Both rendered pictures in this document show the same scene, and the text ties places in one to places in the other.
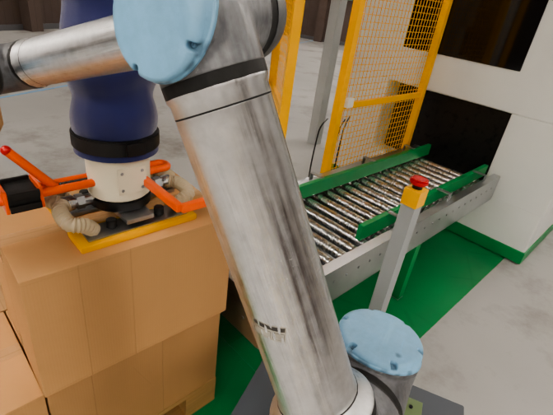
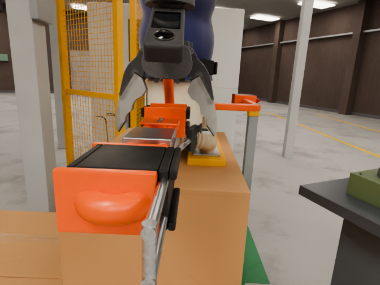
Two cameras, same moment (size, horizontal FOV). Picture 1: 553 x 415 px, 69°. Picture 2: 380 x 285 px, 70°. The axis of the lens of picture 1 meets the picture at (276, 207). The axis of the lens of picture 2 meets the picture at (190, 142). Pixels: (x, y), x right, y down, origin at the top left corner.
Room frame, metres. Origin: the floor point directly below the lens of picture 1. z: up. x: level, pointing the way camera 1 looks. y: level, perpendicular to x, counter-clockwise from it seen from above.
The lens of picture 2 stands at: (0.39, 0.98, 1.16)
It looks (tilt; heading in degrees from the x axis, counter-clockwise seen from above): 14 degrees down; 317
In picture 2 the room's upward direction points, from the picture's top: 3 degrees clockwise
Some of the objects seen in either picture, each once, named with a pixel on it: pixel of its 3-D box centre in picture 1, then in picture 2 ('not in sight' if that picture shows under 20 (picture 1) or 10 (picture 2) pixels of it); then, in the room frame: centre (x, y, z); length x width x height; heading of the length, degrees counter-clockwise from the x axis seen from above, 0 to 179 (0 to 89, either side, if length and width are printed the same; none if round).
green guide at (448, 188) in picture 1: (440, 197); not in sight; (2.26, -0.98, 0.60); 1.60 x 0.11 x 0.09; 138
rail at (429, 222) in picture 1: (415, 231); not in sight; (1.96, -0.79, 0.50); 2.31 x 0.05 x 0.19; 138
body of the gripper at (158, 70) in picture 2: not in sight; (169, 42); (0.73, 0.71, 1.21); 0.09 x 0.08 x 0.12; 137
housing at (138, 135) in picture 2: not in sight; (151, 148); (0.69, 0.78, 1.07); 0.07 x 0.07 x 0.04; 47
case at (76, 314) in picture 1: (118, 264); (167, 207); (1.02, 0.48, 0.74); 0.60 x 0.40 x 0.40; 136
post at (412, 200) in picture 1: (383, 290); (246, 177); (1.41, -0.51, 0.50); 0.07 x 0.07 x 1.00; 48
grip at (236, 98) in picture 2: not in sight; (243, 100); (1.07, 0.06, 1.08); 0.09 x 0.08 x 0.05; 47
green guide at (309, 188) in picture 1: (369, 165); not in sight; (2.62, -0.59, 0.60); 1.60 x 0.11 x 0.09; 138
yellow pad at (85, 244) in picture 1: (136, 220); (204, 141); (0.96, 0.39, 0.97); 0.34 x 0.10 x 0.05; 137
